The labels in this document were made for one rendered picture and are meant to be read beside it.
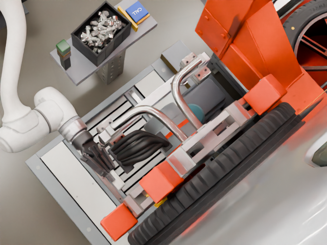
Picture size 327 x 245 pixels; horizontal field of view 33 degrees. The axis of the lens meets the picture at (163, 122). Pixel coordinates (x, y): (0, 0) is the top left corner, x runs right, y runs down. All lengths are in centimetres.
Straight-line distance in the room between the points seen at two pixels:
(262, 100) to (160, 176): 38
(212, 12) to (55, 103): 65
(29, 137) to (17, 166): 74
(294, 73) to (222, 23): 33
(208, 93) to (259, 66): 33
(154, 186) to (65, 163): 113
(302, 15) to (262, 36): 48
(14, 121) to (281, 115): 86
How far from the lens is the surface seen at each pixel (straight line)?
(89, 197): 249
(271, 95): 159
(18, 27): 189
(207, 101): 229
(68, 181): 251
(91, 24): 218
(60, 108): 195
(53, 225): 257
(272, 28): 201
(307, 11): 245
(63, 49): 205
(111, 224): 167
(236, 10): 191
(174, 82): 165
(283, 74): 208
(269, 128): 151
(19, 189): 260
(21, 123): 188
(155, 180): 143
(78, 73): 224
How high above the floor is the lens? 255
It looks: 74 degrees down
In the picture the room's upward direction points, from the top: 24 degrees clockwise
